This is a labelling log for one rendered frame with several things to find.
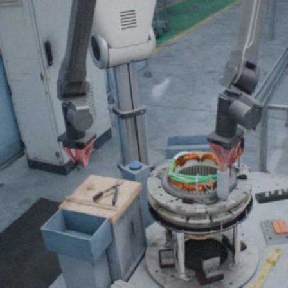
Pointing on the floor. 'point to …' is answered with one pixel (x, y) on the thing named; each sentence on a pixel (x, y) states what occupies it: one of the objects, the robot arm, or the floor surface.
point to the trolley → (160, 21)
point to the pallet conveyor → (270, 105)
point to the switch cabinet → (45, 80)
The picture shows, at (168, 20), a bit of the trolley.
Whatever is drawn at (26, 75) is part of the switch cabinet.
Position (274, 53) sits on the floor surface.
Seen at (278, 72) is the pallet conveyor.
